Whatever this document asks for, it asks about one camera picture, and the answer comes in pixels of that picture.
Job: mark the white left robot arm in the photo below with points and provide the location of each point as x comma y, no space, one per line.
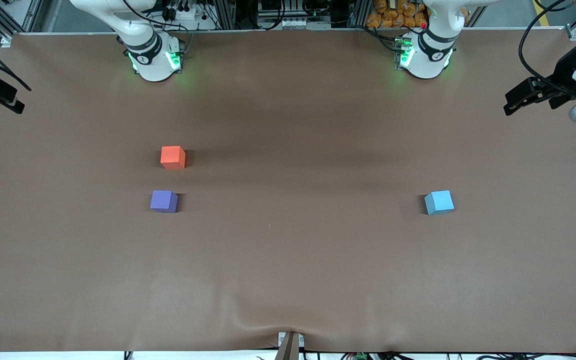
428,62

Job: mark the brown camera mount post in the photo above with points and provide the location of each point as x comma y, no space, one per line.
289,347

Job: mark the orange foam block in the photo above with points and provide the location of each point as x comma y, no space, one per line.
172,157

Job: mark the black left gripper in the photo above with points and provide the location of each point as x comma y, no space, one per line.
565,70

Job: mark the green terminal connector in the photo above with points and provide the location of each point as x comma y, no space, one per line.
360,356

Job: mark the brown table cover sheet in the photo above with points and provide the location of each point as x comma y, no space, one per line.
288,260

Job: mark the purple foam block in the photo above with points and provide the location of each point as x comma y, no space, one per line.
163,201

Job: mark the pile of orange packets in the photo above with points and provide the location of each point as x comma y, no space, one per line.
393,15

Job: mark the light blue foam block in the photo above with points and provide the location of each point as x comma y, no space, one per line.
439,202

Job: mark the white power strip with plugs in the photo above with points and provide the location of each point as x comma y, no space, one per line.
193,20

